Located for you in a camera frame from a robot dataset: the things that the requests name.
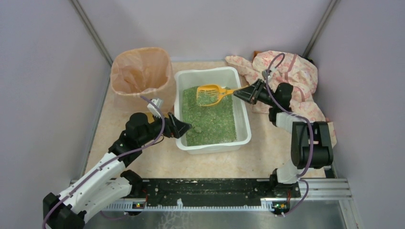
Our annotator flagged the yellow plastic litter scoop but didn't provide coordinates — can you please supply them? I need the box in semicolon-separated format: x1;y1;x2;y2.
196;84;238;106

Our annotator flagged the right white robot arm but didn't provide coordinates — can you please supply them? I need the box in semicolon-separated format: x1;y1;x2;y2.
233;80;333;196

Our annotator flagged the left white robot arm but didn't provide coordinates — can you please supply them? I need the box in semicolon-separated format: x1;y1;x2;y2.
42;113;192;229

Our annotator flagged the green cat litter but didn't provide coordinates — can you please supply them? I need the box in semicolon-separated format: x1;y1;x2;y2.
181;86;237;146

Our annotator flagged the cream pink cartoon cloth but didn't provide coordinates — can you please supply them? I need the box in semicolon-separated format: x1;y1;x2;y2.
225;50;338;146

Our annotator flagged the yellow bin with pink bag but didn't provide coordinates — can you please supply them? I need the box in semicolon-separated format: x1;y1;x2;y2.
110;47;176;113

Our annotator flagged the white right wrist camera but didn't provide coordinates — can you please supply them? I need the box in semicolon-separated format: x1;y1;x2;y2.
262;69;273;81

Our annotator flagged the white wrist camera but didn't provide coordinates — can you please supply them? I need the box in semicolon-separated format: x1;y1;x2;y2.
147;98;163;118
262;69;273;81

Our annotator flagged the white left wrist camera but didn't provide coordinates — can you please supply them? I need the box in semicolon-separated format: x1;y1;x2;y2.
147;98;163;118

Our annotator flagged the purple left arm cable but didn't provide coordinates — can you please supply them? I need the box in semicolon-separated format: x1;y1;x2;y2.
42;95;166;229

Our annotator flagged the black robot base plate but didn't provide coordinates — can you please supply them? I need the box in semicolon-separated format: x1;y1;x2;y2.
112;178;301;208

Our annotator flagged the aluminium frame rail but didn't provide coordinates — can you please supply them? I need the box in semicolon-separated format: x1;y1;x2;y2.
104;178;352;212

